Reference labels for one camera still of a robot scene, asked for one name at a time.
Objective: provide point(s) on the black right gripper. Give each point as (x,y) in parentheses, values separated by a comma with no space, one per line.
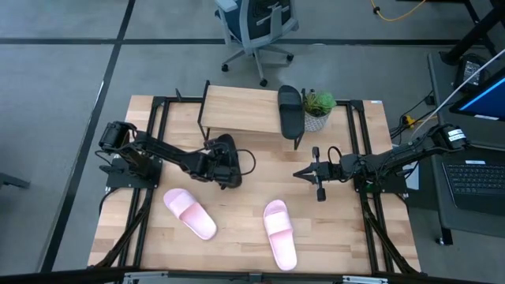
(329,170)

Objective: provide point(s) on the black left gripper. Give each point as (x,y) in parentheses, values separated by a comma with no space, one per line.
(213,165)

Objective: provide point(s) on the pink foam slide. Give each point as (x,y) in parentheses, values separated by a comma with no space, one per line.
(189,213)
(279,232)

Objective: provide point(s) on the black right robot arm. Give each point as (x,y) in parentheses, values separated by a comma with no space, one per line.
(394,158)

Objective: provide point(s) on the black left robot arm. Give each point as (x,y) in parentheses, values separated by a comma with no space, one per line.
(165,154)

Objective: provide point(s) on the wooden shelf with black legs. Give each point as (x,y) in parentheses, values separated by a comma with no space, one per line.
(240,108)

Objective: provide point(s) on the green plant in patterned pot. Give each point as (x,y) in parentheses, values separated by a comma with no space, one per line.
(317,108)

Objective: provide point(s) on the yellow power plug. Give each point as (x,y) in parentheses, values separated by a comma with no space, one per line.
(409,119)

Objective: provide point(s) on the grey office chair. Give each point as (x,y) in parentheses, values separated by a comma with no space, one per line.
(256,23)

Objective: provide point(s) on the dark grey desk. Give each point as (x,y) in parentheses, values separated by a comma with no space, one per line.
(440,98)

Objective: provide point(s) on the black laptop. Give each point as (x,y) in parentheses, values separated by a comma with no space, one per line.
(473,181)

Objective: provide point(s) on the black power brick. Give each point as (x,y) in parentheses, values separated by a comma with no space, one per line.
(469,71)

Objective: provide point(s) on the computer monitor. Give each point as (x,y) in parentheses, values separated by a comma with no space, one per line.
(485,96)

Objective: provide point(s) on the grey furniture leg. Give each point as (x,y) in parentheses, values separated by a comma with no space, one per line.
(12,181)

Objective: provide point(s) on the black desk leg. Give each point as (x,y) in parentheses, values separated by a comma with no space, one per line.
(473,35)

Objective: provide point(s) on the black aluminium table frame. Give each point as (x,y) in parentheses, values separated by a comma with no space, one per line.
(163,118)

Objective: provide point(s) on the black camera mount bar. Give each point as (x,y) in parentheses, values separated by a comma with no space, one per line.
(252,277)

